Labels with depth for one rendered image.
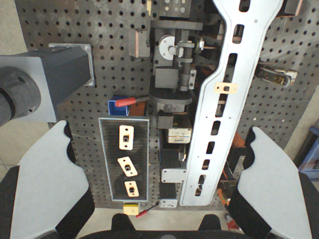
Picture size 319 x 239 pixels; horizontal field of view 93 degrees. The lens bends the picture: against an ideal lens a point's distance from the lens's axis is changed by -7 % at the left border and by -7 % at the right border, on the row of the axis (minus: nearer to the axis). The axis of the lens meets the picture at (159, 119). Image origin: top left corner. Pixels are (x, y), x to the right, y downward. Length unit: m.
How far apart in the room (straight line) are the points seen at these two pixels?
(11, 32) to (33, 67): 1.45
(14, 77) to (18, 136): 1.99
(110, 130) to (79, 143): 0.72
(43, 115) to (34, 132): 1.74
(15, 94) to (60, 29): 0.50
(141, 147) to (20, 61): 0.41
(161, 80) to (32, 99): 0.37
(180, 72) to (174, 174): 0.41
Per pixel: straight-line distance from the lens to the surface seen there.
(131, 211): 0.78
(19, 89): 0.55
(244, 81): 0.65
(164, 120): 0.52
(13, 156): 2.83
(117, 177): 0.61
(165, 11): 0.43
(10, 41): 2.04
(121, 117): 0.45
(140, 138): 0.48
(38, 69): 0.57
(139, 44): 0.48
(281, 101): 1.19
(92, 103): 1.00
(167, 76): 0.41
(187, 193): 0.96
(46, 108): 0.61
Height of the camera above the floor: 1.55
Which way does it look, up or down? 61 degrees down
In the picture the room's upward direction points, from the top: 178 degrees clockwise
